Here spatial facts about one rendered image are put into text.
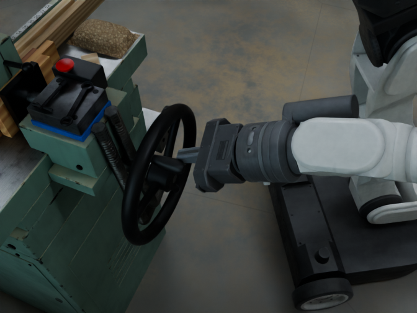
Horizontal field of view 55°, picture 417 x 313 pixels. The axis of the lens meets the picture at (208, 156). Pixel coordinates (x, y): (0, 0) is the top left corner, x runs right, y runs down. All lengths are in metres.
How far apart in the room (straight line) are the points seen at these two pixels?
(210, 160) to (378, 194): 0.88
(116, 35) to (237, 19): 1.73
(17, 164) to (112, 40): 0.33
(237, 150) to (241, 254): 1.06
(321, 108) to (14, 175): 0.51
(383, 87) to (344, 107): 0.40
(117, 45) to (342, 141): 0.58
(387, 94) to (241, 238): 0.90
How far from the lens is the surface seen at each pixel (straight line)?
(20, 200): 0.75
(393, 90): 0.93
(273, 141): 0.54
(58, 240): 0.91
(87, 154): 0.69
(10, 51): 0.81
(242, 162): 0.56
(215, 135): 0.62
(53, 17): 0.98
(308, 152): 0.50
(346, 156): 0.48
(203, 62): 2.28
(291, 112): 0.56
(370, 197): 1.40
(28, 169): 0.76
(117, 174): 0.77
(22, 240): 0.81
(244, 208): 1.69
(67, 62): 0.72
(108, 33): 0.93
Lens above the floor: 1.47
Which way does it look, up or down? 53 degrees down
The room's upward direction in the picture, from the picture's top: straight up
